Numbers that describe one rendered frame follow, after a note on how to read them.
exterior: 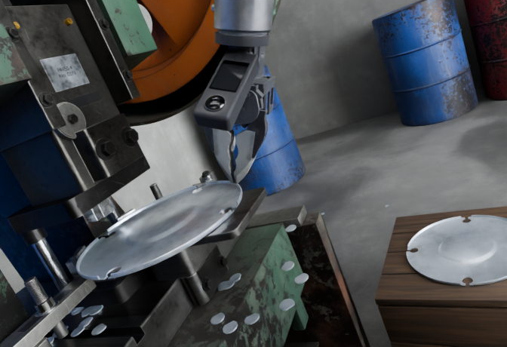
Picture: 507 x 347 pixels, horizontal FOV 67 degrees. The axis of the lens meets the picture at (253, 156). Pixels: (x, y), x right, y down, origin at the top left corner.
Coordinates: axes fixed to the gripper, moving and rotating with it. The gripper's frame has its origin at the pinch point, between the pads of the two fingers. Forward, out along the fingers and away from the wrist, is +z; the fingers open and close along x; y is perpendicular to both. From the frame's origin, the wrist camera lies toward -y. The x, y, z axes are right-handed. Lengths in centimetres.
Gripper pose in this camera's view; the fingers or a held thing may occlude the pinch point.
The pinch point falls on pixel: (233, 176)
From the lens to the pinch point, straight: 56.4
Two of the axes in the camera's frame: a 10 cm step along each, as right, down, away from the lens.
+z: -0.4, 9.2, 3.9
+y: 3.0, -3.6, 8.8
